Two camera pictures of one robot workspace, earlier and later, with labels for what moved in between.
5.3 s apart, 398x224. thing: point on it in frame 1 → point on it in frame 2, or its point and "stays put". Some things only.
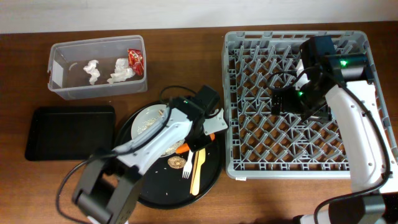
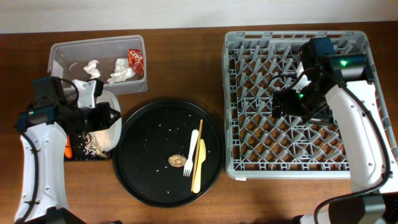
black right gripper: [322, 111] stays put
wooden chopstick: [195, 161] stays put
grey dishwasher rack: [262, 145] stays put
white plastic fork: [188, 165] stays put
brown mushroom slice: [176, 162] stays put
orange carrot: [185, 148] → [68, 149]
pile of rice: [152, 119] → [99, 141]
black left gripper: [199, 144] → [102, 122]
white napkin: [91, 68] stays put
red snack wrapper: [135, 61] stays put
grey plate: [147, 119] → [108, 96]
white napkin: [122, 71] stays put
